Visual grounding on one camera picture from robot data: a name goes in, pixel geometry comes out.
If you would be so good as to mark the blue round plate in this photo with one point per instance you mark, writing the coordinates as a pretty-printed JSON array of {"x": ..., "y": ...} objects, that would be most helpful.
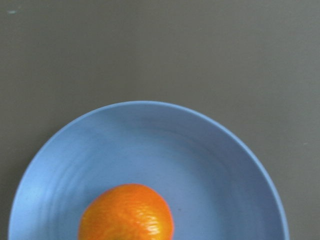
[{"x": 215, "y": 186}]

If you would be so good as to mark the orange fruit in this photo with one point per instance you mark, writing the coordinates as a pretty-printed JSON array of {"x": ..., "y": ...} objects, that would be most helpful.
[{"x": 127, "y": 212}]

